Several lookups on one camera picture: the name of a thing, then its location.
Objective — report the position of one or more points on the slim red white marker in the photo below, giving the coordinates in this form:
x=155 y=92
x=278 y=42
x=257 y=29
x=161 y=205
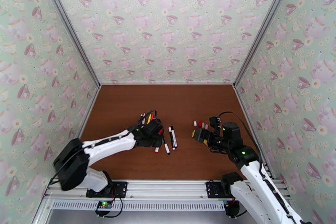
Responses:
x=156 y=150

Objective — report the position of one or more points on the slim black white marker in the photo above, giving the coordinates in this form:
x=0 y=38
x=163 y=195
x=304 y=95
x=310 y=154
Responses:
x=167 y=149

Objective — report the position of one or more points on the yellow highlighter pen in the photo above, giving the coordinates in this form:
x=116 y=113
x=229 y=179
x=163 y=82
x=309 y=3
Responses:
x=149 y=118

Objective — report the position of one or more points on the thick black white marker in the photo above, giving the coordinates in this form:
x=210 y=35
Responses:
x=173 y=139

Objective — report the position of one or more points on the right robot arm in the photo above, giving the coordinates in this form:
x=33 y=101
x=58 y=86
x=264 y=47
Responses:
x=257 y=181

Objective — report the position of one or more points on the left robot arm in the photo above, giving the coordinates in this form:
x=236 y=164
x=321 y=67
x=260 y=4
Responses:
x=110 y=144

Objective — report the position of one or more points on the small controller board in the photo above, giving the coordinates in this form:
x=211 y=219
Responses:
x=104 y=205
x=232 y=206

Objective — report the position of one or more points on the grey metal shelf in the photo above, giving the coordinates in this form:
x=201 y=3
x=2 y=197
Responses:
x=170 y=218

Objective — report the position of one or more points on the aluminium side rail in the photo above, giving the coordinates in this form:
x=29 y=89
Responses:
x=91 y=107
x=241 y=99

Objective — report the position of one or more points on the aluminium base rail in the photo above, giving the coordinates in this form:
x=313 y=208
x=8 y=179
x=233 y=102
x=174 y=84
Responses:
x=168 y=187

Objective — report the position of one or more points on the aluminium corner post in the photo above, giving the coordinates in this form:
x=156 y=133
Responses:
x=68 y=26
x=265 y=26

